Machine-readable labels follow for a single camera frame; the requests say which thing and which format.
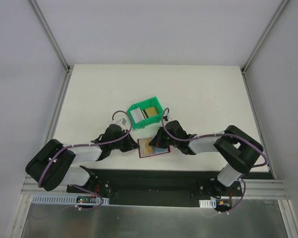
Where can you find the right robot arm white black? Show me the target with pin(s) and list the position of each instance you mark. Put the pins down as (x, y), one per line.
(240, 151)

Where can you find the right aluminium frame post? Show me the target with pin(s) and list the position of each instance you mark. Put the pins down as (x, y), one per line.
(265, 34)

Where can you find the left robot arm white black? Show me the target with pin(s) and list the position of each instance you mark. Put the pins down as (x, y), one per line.
(52, 165)

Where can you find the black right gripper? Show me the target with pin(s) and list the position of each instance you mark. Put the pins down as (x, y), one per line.
(159, 139)

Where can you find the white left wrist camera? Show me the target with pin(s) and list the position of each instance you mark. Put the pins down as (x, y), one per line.
(121, 122)

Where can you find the gold card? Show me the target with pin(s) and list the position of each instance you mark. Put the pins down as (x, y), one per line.
(145, 148)
(149, 112)

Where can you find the white cable duct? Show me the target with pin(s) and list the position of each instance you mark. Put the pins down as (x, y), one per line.
(69, 200)
(208, 203)

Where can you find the green plastic bin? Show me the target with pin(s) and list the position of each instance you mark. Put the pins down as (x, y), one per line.
(151, 102)

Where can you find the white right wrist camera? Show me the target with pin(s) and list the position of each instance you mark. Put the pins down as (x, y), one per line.
(165, 115)

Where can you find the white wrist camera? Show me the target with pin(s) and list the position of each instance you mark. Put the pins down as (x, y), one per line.
(165, 115)
(121, 122)

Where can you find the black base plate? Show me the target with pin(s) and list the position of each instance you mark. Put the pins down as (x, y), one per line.
(152, 188)

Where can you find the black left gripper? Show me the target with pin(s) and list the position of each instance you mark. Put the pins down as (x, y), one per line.
(126, 143)

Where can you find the red leather card holder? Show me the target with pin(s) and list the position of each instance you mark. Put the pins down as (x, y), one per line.
(156, 150)

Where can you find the left aluminium frame post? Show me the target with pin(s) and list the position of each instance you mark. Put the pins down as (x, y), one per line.
(49, 34)

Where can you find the right white cable duct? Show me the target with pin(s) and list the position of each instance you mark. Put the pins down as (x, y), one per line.
(208, 203)

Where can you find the left white cable duct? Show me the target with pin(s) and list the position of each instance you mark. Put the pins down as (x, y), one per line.
(69, 200)

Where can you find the aluminium frame post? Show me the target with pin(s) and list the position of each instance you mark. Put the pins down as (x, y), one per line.
(49, 34)
(265, 34)

